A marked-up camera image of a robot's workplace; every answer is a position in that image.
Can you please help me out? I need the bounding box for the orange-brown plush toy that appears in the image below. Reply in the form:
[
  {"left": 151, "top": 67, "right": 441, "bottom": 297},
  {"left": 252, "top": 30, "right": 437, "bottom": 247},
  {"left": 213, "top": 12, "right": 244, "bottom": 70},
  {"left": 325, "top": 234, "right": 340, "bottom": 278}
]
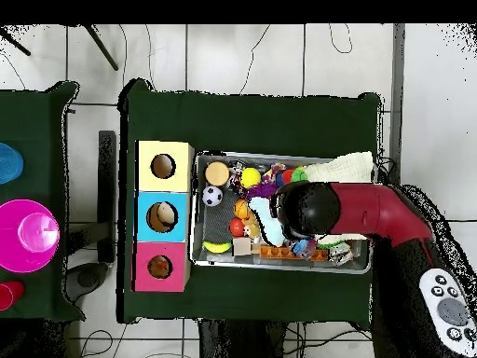
[{"left": 241, "top": 217, "right": 262, "bottom": 240}]

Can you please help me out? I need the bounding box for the mint green knitted cloth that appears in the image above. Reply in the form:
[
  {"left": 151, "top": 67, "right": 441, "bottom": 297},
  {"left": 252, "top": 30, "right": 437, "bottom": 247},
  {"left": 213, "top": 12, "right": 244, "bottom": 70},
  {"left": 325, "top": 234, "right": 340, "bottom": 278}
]
[{"left": 247, "top": 196, "right": 286, "bottom": 248}]

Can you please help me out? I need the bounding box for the shallow metal mesh bin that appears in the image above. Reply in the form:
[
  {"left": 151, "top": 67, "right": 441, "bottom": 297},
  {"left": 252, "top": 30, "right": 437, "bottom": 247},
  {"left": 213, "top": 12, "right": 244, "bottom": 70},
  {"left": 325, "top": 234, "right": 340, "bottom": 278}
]
[{"left": 189, "top": 149, "right": 379, "bottom": 275}]

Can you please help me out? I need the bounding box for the wooden box with three holes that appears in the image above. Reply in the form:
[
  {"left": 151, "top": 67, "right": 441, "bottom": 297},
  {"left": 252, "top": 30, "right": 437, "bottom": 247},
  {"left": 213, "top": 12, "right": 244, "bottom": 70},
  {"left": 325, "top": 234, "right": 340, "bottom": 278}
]
[{"left": 131, "top": 139, "right": 196, "bottom": 294}]

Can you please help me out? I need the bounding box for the small orange basketball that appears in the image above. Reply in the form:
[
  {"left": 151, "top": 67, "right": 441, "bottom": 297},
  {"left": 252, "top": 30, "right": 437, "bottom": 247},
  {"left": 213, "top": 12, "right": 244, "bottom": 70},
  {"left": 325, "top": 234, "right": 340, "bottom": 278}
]
[{"left": 233, "top": 199, "right": 252, "bottom": 220}]

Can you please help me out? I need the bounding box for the smooth yellow ball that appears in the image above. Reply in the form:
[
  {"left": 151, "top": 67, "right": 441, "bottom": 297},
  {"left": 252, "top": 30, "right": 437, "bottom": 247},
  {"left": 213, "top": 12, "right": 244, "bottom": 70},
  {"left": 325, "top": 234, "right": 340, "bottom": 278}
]
[{"left": 238, "top": 166, "right": 263, "bottom": 190}]

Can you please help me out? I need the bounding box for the small soccer ball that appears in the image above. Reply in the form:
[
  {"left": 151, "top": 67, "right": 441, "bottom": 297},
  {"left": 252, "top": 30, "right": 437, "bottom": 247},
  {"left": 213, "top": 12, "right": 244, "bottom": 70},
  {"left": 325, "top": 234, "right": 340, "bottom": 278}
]
[{"left": 201, "top": 185, "right": 224, "bottom": 207}]

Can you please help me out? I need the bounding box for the smooth orange-red ball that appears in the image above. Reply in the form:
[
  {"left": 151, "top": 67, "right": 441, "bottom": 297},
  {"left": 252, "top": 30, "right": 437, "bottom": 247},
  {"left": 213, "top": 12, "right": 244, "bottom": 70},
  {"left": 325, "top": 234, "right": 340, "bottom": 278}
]
[{"left": 227, "top": 217, "right": 246, "bottom": 238}]

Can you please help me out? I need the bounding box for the round container with orange lid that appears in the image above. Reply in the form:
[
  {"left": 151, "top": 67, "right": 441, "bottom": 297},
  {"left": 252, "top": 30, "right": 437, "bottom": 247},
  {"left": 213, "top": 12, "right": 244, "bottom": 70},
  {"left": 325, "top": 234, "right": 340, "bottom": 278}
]
[{"left": 204, "top": 160, "right": 231, "bottom": 187}]

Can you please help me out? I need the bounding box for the plain wooden cube block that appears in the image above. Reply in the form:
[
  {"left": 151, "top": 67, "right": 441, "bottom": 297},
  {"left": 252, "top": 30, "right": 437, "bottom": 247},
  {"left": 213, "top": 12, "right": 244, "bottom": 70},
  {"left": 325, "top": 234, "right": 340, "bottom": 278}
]
[{"left": 232, "top": 237, "right": 253, "bottom": 257}]

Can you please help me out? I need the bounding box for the yellow toy banana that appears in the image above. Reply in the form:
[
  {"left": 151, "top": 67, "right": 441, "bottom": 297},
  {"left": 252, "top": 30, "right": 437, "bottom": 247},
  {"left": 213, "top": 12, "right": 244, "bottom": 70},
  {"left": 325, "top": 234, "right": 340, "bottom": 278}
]
[{"left": 201, "top": 240, "right": 233, "bottom": 255}]

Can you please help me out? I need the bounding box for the orange toy brick plate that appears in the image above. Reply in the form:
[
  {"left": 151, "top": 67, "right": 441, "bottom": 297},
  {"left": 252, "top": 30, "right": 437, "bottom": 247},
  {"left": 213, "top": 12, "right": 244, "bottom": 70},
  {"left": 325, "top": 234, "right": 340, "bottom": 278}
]
[{"left": 258, "top": 244, "right": 329, "bottom": 262}]

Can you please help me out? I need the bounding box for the dark green table cloth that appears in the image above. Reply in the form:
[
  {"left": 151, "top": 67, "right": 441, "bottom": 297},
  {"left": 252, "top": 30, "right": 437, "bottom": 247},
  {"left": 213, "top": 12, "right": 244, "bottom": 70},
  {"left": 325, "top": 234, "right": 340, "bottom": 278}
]
[
  {"left": 0, "top": 80, "right": 87, "bottom": 322},
  {"left": 116, "top": 77, "right": 383, "bottom": 329}
]

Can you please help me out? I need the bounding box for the cream knitted cloth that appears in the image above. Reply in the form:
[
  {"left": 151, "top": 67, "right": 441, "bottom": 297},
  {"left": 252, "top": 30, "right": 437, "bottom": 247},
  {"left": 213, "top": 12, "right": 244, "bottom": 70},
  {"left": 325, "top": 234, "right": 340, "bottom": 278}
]
[{"left": 303, "top": 150, "right": 375, "bottom": 243}]

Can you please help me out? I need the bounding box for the black panel stand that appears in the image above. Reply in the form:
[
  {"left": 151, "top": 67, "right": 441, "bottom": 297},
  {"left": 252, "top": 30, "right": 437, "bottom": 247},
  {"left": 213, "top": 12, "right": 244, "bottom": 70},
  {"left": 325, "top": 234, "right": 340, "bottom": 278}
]
[{"left": 97, "top": 130, "right": 117, "bottom": 263}]

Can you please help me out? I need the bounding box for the grey round stand base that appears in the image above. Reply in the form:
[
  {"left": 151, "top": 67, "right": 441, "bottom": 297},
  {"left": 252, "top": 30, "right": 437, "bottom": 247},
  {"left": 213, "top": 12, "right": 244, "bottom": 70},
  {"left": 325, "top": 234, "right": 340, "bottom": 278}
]
[{"left": 64, "top": 261, "right": 110, "bottom": 303}]

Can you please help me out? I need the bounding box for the black tripod leg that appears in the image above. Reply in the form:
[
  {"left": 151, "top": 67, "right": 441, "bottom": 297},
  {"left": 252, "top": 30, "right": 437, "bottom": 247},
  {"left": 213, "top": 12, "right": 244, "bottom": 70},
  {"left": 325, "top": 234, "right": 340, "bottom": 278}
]
[
  {"left": 0, "top": 29, "right": 32, "bottom": 57},
  {"left": 83, "top": 24, "right": 119, "bottom": 72}
]

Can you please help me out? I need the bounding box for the magenta plastic bowl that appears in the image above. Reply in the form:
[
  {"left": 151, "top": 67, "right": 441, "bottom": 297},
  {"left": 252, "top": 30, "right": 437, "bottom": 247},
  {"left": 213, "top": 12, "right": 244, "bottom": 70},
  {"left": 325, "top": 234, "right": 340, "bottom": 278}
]
[{"left": 0, "top": 198, "right": 61, "bottom": 274}]

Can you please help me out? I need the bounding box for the blue round disc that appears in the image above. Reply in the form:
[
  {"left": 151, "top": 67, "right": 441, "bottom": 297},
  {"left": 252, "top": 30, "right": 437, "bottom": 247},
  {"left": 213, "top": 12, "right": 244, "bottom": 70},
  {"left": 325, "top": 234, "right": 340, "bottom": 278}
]
[{"left": 0, "top": 142, "right": 24, "bottom": 186}]

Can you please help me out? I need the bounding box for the red plastic cup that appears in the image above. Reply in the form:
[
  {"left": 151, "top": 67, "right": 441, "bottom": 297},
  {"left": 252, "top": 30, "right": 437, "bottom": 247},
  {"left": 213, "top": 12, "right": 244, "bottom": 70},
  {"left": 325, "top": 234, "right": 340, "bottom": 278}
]
[{"left": 0, "top": 280, "right": 26, "bottom": 311}]

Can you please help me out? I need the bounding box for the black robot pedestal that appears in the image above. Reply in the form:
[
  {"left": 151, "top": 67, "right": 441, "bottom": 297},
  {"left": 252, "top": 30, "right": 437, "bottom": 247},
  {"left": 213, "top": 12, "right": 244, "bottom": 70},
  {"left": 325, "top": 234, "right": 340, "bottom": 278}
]
[{"left": 198, "top": 318, "right": 288, "bottom": 358}]

